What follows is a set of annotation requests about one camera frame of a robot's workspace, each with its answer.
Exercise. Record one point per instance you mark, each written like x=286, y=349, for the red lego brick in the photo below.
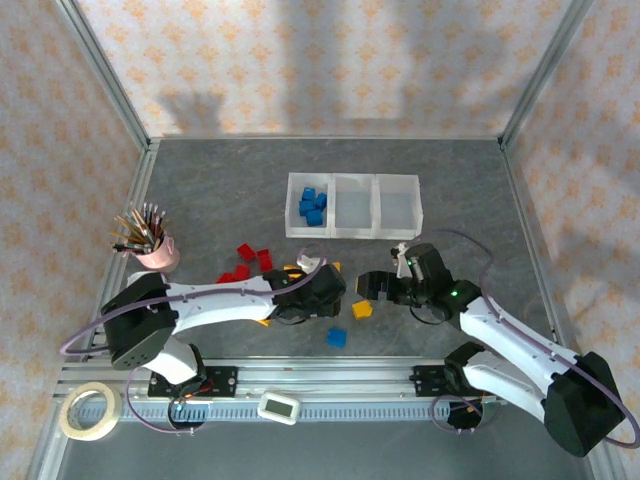
x=245, y=252
x=225, y=278
x=264, y=260
x=242, y=272

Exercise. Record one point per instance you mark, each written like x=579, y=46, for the yellow lego brick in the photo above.
x=265, y=323
x=362, y=310

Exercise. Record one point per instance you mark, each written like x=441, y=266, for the black pencil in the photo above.
x=127, y=247

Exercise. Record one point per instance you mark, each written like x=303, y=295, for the aluminium frame post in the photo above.
x=112, y=80
x=543, y=75

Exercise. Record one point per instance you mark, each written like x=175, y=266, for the beige masking tape roll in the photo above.
x=67, y=417

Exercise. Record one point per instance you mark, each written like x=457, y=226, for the black pencil foil end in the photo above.
x=160, y=226
x=146, y=220

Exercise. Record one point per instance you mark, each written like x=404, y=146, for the wide aluminium mounting rail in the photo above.
x=325, y=372

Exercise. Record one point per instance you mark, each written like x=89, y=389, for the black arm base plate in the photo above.
x=430, y=382
x=222, y=382

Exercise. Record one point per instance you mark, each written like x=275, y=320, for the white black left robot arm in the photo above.
x=215, y=305

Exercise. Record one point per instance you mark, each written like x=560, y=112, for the blue lego brick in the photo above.
x=314, y=217
x=305, y=207
x=320, y=200
x=336, y=337
x=308, y=193

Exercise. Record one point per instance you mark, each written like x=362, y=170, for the aluminium floor rail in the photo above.
x=145, y=175
x=325, y=136
x=527, y=225

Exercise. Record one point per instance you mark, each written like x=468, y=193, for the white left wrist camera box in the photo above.
x=304, y=260

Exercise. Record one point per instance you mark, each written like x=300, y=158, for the pink metal pencil cup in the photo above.
x=162, y=257

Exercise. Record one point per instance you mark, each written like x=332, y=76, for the white digital timer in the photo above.
x=277, y=407

